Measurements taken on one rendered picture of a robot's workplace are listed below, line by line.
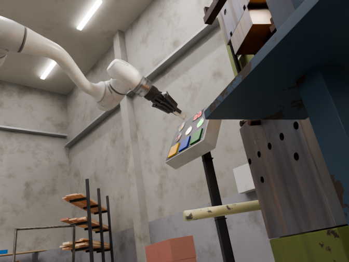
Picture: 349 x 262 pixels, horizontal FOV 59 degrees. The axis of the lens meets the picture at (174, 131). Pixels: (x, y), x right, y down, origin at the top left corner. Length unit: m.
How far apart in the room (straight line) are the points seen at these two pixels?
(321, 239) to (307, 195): 0.12
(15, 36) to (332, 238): 1.19
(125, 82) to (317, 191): 0.93
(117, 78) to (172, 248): 3.25
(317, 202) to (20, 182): 10.13
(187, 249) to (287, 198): 3.49
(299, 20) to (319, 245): 0.67
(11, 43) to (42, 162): 9.93
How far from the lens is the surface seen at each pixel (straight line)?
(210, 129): 1.54
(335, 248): 0.95
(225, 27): 1.59
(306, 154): 0.96
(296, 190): 1.03
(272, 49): 0.53
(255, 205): 1.46
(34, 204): 10.66
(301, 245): 1.07
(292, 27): 0.50
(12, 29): 1.27
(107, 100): 1.51
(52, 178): 11.06
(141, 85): 1.46
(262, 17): 1.39
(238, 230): 5.60
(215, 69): 6.34
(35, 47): 1.29
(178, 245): 4.43
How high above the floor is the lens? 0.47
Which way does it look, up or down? 22 degrees up
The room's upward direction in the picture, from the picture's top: 10 degrees counter-clockwise
